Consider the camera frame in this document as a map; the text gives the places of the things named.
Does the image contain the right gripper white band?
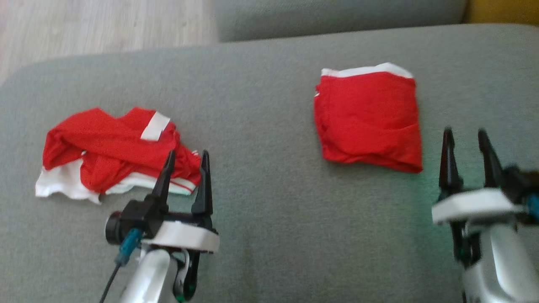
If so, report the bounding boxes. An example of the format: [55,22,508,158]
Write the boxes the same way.
[431,126,524,270]

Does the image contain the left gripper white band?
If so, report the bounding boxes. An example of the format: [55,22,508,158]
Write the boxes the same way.
[141,149,221,303]

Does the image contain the red jersey white sleeves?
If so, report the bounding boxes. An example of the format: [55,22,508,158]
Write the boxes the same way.
[35,107,202,205]

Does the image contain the red shorts white waistband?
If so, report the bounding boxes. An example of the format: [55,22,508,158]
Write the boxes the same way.
[314,62,424,174]

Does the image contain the right camera cable blue plug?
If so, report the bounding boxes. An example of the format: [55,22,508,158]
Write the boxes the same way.
[524,197,539,224]

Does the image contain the camera cable blue plug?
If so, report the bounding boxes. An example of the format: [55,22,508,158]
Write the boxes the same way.
[524,197,539,224]
[99,229,144,303]

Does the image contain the left camera cable blue plug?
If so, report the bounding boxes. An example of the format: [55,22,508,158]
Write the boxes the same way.
[99,229,144,303]

